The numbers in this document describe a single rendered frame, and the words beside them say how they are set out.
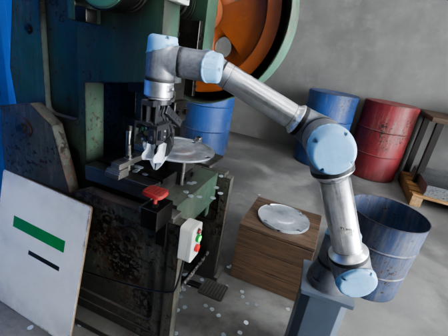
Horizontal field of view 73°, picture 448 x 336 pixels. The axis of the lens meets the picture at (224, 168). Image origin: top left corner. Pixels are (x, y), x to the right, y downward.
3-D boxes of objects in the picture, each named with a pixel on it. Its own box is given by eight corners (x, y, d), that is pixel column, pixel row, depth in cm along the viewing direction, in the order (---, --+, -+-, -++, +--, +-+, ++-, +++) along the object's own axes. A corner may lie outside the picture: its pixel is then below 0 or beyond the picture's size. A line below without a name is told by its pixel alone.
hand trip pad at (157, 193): (169, 211, 98) (171, 189, 95) (158, 219, 92) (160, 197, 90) (150, 204, 100) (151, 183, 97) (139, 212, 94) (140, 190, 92)
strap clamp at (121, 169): (146, 166, 123) (147, 142, 119) (118, 180, 108) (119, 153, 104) (133, 162, 124) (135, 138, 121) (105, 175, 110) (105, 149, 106)
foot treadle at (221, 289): (227, 295, 145) (229, 286, 143) (219, 309, 136) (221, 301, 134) (125, 252, 162) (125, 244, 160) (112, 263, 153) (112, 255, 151)
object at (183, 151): (167, 134, 142) (167, 133, 141) (225, 149, 133) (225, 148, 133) (127, 149, 116) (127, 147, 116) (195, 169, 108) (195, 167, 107)
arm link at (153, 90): (155, 77, 84) (181, 83, 81) (154, 94, 85) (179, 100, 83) (138, 79, 77) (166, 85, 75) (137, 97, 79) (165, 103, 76)
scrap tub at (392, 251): (394, 270, 202) (422, 207, 184) (405, 317, 164) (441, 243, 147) (329, 249, 214) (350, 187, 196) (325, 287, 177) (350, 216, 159)
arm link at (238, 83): (340, 122, 97) (207, 38, 92) (351, 131, 87) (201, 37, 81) (318, 151, 101) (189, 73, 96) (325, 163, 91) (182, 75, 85)
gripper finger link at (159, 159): (146, 174, 86) (148, 143, 82) (157, 168, 91) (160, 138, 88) (155, 177, 85) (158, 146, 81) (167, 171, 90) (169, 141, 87)
